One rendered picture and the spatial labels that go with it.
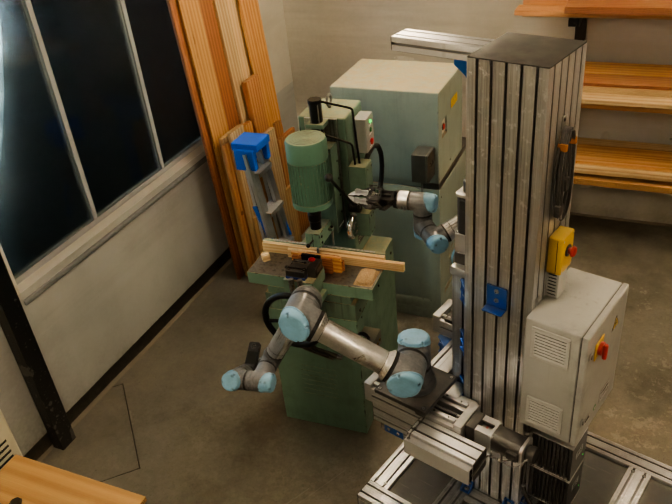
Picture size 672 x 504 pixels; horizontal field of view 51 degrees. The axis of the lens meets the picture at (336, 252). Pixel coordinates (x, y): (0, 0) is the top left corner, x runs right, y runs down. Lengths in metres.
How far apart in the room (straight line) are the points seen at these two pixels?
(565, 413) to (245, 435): 1.79
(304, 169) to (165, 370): 1.76
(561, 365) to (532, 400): 0.22
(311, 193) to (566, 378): 1.27
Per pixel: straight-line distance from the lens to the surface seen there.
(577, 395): 2.45
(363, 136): 3.18
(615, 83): 4.49
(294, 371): 3.53
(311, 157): 2.91
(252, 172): 3.91
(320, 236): 3.13
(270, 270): 3.23
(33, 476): 3.18
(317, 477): 3.50
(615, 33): 4.87
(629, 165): 4.70
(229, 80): 4.62
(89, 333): 4.03
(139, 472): 3.75
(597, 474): 3.29
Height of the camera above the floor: 2.68
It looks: 33 degrees down
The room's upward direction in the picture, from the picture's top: 6 degrees counter-clockwise
